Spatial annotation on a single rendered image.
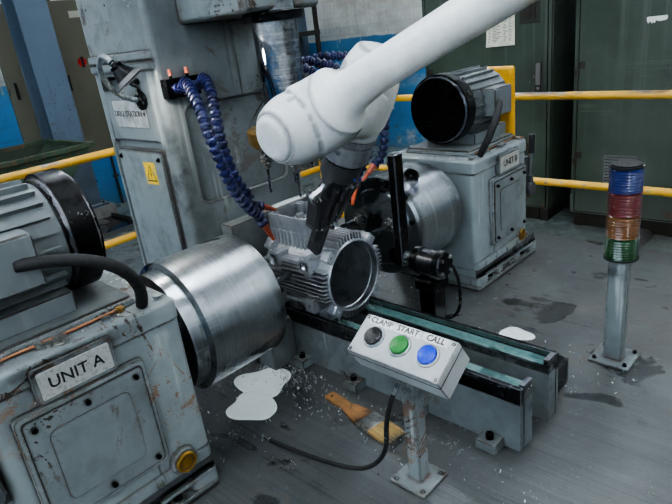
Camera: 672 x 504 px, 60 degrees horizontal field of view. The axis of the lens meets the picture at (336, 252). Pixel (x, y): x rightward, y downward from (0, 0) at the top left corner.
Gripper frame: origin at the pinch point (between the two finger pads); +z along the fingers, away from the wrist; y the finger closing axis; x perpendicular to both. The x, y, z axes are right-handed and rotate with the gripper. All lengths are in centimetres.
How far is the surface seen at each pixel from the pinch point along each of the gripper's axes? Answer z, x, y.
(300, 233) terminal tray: 3.6, -5.4, -1.1
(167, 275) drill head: -0.9, -5.5, 31.9
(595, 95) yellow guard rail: 24, -24, -232
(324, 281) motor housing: 5.6, 6.6, 2.4
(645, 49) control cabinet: 14, -34, -314
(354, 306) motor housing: 13.9, 11.1, -5.6
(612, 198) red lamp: -26, 38, -33
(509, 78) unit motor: -17, -11, -83
